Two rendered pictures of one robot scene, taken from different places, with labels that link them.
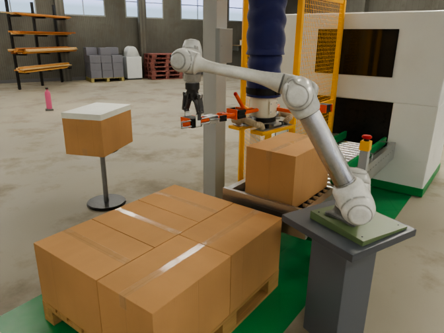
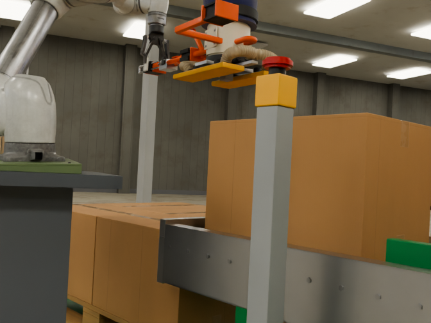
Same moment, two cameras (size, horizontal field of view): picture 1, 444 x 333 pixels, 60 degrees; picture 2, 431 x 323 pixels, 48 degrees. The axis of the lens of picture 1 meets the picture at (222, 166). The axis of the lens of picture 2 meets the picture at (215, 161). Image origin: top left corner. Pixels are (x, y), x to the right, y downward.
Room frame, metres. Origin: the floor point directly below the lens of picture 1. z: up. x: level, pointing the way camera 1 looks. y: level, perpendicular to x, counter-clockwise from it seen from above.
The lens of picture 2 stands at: (2.73, -2.14, 0.79)
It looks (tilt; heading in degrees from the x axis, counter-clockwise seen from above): 1 degrees up; 99
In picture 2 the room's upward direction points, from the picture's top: 3 degrees clockwise
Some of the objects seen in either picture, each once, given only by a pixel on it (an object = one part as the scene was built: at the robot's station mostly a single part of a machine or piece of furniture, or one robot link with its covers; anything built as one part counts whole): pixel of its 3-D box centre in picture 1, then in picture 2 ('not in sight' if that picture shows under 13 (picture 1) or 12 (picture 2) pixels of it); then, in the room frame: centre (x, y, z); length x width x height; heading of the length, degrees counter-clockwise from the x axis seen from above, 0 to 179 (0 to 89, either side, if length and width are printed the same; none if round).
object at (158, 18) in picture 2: (192, 76); (156, 20); (2.03, 0.16, 1.50); 0.09 x 0.09 x 0.06
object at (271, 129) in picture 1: (273, 126); (206, 68); (2.38, -0.33, 1.16); 0.34 x 0.10 x 0.05; 135
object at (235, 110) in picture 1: (236, 113); (193, 56); (2.27, -0.08, 1.27); 0.10 x 0.08 x 0.06; 45
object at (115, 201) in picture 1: (104, 176); not in sight; (3.73, 1.22, 0.31); 0.40 x 0.40 x 0.62
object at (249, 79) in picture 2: (251, 121); (245, 76); (2.52, -0.19, 1.16); 0.34 x 0.10 x 0.05; 135
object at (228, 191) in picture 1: (263, 201); (235, 223); (2.52, -0.30, 0.58); 0.70 x 0.03 x 0.06; 54
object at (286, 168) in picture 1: (289, 167); (313, 184); (2.79, -0.52, 0.75); 0.60 x 0.40 x 0.40; 142
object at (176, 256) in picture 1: (168, 256); (179, 251); (2.15, 0.34, 0.34); 1.20 x 1.00 x 0.40; 144
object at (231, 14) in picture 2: (323, 108); (219, 13); (2.48, -0.65, 1.27); 0.09 x 0.08 x 0.05; 45
